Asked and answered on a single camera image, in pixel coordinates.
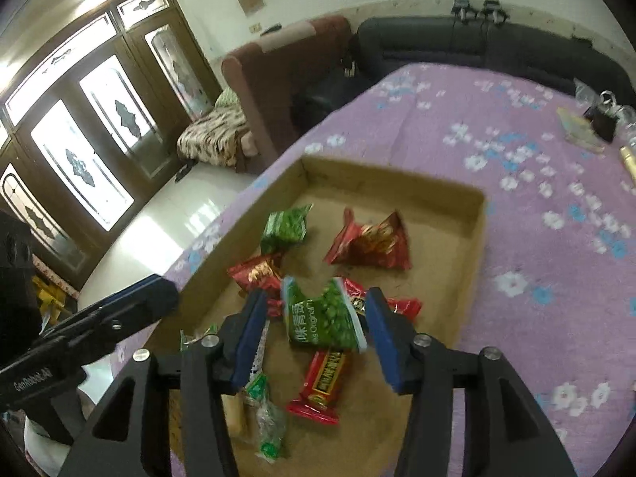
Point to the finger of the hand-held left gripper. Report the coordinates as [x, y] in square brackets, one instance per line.
[144, 295]

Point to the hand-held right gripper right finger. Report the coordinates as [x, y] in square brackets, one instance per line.
[385, 343]

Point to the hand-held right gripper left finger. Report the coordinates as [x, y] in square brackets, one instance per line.
[251, 343]

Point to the small white red snack packet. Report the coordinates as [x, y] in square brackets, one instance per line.
[260, 357]

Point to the red snack bar packet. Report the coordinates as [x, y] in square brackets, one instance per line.
[405, 305]
[320, 382]

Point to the green clear snack packet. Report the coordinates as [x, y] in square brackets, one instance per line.
[268, 427]
[191, 340]

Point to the green pea snack packet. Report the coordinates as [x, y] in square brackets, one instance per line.
[285, 226]
[323, 320]

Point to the small dark red foil packet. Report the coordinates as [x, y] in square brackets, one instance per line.
[258, 273]

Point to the large dark red foil packet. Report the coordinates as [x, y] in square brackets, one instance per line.
[370, 243]

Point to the shallow cardboard box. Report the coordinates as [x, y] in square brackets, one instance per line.
[397, 194]

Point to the patterned brown blanket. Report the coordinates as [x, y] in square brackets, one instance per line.
[213, 139]

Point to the purple floral tablecloth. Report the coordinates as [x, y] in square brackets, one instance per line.
[546, 268]

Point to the wooden glass doors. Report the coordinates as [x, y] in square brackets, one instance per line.
[99, 109]

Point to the green cushion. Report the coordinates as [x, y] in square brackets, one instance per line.
[226, 98]

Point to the brown armchair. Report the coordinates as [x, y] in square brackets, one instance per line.
[278, 84]

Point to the black bag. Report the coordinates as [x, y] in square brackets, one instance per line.
[328, 94]

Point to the cream tube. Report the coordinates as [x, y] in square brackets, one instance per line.
[628, 159]

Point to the black sofa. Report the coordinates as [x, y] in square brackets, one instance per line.
[447, 42]

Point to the black binder clip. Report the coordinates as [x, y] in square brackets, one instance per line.
[603, 115]

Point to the black clip device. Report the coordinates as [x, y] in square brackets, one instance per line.
[462, 7]
[493, 10]

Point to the wall plaque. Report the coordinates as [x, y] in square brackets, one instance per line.
[251, 0]

